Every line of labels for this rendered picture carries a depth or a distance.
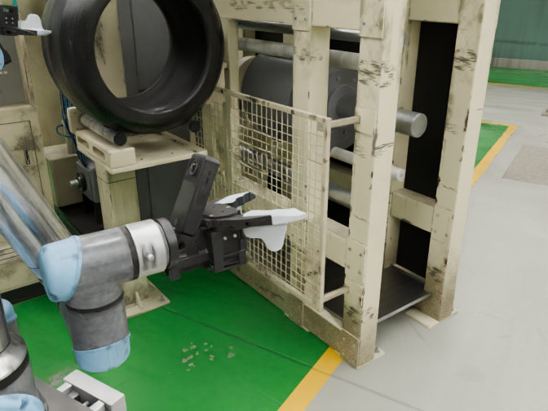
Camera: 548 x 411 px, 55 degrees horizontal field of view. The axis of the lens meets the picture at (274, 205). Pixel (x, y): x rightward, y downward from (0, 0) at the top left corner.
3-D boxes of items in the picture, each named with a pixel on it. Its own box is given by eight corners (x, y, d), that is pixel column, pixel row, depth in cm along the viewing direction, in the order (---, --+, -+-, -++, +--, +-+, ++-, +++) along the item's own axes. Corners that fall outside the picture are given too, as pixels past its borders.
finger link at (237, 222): (274, 219, 77) (215, 223, 78) (272, 208, 77) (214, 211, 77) (271, 230, 73) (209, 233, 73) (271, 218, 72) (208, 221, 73)
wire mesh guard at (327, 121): (195, 226, 252) (186, 78, 225) (198, 225, 253) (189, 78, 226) (319, 313, 186) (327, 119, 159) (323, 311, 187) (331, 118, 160)
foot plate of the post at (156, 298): (94, 296, 250) (92, 289, 249) (146, 279, 265) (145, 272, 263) (114, 323, 230) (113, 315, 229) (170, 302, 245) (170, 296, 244)
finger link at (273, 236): (308, 245, 78) (246, 248, 78) (306, 206, 76) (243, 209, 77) (308, 253, 75) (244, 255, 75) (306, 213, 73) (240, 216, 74)
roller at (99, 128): (82, 127, 200) (77, 116, 197) (93, 121, 202) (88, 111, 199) (117, 148, 174) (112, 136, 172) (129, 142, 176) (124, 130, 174)
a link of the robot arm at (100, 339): (116, 324, 82) (108, 262, 78) (140, 364, 73) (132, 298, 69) (64, 341, 78) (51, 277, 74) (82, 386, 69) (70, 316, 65)
